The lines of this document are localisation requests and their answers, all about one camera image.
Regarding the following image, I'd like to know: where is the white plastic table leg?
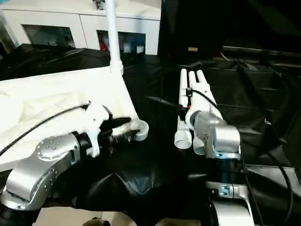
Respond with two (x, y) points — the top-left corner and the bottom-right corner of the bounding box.
(196, 70), (227, 123)
(174, 68), (192, 150)
(105, 0), (124, 75)
(188, 70), (206, 155)

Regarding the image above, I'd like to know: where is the dark rounded robot body part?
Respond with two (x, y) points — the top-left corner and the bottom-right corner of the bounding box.
(84, 218), (111, 226)

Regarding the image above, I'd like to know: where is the long black bar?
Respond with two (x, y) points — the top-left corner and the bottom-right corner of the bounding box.
(222, 46), (301, 57)

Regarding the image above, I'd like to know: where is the black backdrop cloth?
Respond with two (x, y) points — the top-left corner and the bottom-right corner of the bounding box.
(158, 0), (301, 58)

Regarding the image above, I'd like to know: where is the white cabinet with glass doors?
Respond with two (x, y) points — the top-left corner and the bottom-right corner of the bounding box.
(0, 0), (162, 56)

